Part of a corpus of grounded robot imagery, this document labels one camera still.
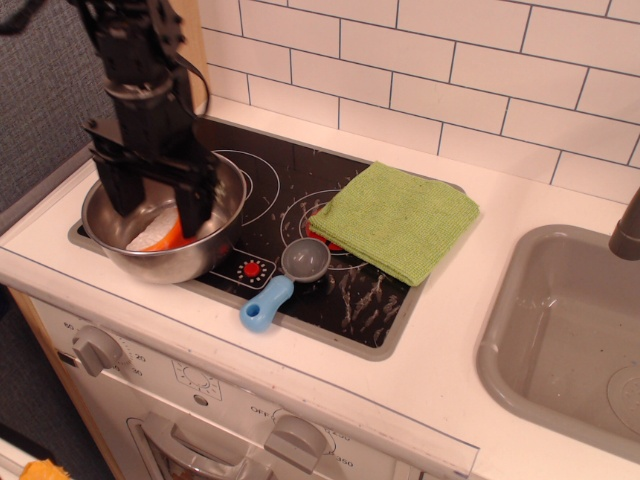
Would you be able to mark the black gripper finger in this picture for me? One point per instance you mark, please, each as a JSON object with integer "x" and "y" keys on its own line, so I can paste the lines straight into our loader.
{"x": 194, "y": 205}
{"x": 122, "y": 183}

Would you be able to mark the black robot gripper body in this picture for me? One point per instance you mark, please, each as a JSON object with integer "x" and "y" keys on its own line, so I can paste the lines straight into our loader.
{"x": 156, "y": 137}

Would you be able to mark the orange and white toy fish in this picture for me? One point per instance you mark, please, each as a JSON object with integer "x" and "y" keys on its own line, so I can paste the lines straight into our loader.
{"x": 163, "y": 233}

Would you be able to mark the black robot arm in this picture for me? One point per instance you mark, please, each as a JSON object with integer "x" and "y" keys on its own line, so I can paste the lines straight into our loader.
{"x": 112, "y": 70}

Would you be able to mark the green cloth towel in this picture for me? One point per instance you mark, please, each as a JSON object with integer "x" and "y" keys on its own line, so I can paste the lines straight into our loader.
{"x": 398, "y": 222}

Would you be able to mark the stainless steel bowl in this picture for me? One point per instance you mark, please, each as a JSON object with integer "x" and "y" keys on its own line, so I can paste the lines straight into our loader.
{"x": 214, "y": 241}

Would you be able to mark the grey timer knob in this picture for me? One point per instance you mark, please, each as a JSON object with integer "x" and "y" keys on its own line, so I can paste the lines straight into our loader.
{"x": 96, "y": 350}

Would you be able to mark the black toy stovetop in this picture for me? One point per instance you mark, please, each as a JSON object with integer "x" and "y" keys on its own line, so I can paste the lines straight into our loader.
{"x": 355, "y": 306}

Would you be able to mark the grey oven knob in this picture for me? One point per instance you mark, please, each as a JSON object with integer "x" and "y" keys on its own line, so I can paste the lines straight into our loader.
{"x": 297, "y": 442}

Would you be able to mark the orange fuzzy object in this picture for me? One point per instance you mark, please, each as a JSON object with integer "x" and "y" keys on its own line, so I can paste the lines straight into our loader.
{"x": 43, "y": 470}

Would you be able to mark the grey plastic sink basin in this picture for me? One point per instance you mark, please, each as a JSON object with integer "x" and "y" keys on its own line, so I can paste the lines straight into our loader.
{"x": 561, "y": 347}

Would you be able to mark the grey faucet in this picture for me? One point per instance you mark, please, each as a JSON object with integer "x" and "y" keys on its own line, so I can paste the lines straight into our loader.
{"x": 624, "y": 241}

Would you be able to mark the light wooden side post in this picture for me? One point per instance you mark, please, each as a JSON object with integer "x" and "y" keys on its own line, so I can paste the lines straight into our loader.
{"x": 193, "y": 50}

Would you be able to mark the grey scoop with blue handle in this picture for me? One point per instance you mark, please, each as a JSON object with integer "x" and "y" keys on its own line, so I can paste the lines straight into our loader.
{"x": 305, "y": 260}

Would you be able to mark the grey oven door handle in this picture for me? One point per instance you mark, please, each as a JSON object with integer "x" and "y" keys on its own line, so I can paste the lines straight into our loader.
{"x": 193, "y": 445}

